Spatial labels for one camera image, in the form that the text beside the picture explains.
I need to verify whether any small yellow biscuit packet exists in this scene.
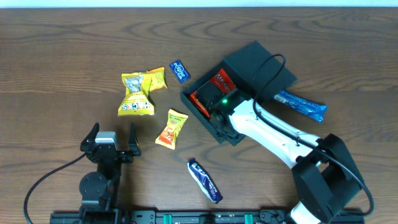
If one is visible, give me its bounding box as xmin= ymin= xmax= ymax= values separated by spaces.
xmin=146 ymin=67 xmax=167 ymax=91

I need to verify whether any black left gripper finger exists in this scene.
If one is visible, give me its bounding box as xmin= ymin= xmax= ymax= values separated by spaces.
xmin=128 ymin=123 xmax=139 ymax=152
xmin=81 ymin=123 xmax=100 ymax=145

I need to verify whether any orange yellow snack packet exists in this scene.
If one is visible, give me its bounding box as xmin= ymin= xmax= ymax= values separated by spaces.
xmin=155 ymin=109 xmax=188 ymax=150

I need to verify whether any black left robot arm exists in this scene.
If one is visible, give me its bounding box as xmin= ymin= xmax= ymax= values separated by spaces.
xmin=78 ymin=123 xmax=141 ymax=224

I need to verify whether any dark blue wafer packet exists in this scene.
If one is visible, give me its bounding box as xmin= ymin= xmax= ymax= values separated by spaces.
xmin=187 ymin=159 xmax=223 ymax=203

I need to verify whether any blue cookie roll pack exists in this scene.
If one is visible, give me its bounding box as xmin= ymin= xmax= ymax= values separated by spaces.
xmin=274 ymin=90 xmax=328 ymax=123

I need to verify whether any red Hacks candy bag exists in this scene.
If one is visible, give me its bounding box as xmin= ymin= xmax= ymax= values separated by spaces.
xmin=188 ymin=68 xmax=236 ymax=118

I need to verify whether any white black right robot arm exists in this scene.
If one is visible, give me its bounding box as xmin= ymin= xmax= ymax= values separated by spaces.
xmin=196 ymin=82 xmax=363 ymax=223

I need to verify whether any yellow Hacks candy bag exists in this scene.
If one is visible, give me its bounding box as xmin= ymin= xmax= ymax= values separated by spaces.
xmin=118 ymin=73 xmax=154 ymax=116

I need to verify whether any blue eclipse mint tin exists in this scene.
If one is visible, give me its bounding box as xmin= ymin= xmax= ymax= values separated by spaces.
xmin=169 ymin=60 xmax=191 ymax=84

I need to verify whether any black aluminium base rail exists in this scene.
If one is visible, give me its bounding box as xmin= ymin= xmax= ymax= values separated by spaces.
xmin=49 ymin=209 xmax=317 ymax=224

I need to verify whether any black cardboard box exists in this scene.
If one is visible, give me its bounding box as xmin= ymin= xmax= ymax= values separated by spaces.
xmin=180 ymin=41 xmax=297 ymax=146

